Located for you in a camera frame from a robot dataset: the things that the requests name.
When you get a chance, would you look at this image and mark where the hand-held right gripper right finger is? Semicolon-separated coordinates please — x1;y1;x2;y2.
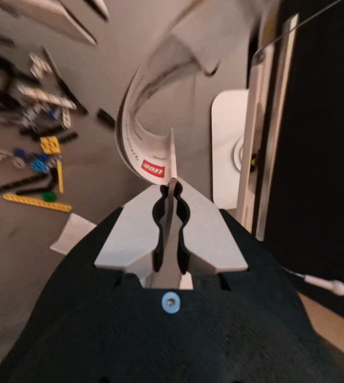
173;178;249;289

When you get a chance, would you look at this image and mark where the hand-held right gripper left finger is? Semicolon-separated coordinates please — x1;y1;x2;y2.
94;184;169;285

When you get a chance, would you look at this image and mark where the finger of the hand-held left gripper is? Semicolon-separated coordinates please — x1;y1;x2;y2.
83;0;110;23
0;0;98;46

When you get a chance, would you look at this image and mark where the pile of lego pieces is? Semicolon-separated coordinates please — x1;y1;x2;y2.
0;45;116;213

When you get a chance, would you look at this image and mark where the white paper bag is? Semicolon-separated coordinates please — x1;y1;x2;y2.
50;213;98;255

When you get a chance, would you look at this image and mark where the wooden-framed black book stand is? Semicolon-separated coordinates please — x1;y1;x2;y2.
211;0;344;330

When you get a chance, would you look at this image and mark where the white-tipped page holder wire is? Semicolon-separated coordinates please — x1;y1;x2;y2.
283;267;344;297
252;0;344;65

